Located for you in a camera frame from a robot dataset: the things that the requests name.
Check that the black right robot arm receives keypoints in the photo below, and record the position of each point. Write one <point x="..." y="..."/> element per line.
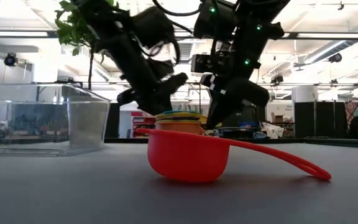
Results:
<point x="250" y="40"/>

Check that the orange measuring cup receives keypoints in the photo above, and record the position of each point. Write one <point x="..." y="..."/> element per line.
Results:
<point x="182" y="128"/>

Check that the red shelf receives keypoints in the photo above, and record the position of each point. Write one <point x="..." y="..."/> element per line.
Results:
<point x="141" y="124"/>

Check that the red measuring cup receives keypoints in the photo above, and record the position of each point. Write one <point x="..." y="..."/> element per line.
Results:
<point x="182" y="161"/>

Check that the black ceiling spotlight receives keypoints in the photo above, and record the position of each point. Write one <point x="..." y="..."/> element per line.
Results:
<point x="335" y="58"/>
<point x="277" y="79"/>
<point x="10" y="59"/>

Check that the patterned hanging cloth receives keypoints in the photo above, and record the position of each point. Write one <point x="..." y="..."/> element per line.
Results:
<point x="354" y="113"/>

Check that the green leafy plant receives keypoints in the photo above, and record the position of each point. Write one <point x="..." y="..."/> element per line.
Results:
<point x="73" y="31"/>

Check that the blue-grey table mat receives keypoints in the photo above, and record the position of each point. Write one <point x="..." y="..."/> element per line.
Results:
<point x="73" y="193"/>

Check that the black table frame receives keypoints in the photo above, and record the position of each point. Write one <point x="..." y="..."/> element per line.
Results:
<point x="291" y="142"/>

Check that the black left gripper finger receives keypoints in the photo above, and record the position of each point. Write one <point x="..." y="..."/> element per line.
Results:
<point x="152" y="109"/>
<point x="166" y="105"/>

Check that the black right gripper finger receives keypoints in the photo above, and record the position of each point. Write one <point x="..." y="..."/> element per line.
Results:
<point x="228" y="110"/>
<point x="215" y="112"/>

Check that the white plant pot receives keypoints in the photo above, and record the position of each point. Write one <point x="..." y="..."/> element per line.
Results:
<point x="89" y="124"/>

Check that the white column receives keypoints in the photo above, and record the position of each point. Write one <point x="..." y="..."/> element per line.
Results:
<point x="304" y="93"/>

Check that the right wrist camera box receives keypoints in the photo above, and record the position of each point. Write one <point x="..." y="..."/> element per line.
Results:
<point x="207" y="63"/>

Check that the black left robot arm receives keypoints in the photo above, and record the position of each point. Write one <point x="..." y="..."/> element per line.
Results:
<point x="129" y="53"/>

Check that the black partition panel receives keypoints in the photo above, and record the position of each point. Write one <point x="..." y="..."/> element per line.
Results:
<point x="322" y="119"/>

